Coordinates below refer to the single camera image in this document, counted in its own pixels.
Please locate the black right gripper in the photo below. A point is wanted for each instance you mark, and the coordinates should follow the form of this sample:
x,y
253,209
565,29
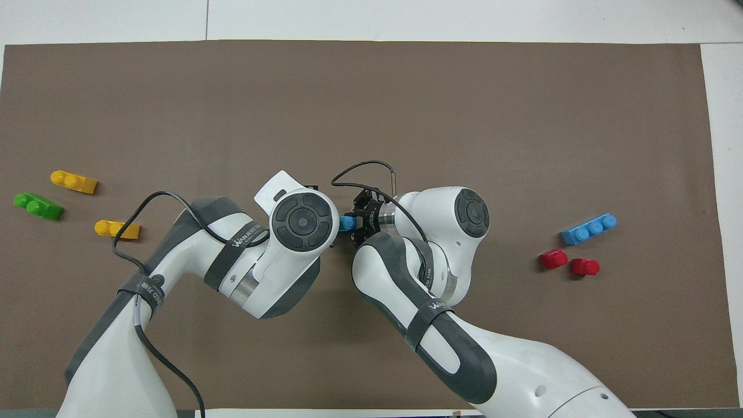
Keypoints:
x,y
371,217

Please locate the brown table mat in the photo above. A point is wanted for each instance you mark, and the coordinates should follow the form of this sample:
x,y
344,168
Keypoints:
x,y
406,104

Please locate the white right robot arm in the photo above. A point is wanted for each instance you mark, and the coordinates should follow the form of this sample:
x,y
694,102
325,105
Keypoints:
x,y
441,232

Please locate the blue three-stud toy brick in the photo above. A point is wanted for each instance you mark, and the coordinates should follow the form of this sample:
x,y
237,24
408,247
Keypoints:
x,y
347,223
587,230

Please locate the yellow two-stud toy brick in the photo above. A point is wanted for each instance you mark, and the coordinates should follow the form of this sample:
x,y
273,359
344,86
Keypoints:
x,y
107,229
75,183

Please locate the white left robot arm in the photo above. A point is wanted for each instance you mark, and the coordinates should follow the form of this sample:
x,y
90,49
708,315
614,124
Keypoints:
x,y
191,255

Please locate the green two-stud toy brick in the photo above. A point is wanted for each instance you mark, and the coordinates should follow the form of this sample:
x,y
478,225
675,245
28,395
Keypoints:
x,y
40,207

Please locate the red single-stud toy brick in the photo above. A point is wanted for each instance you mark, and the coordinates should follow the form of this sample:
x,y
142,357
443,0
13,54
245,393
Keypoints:
x,y
585,267
554,259

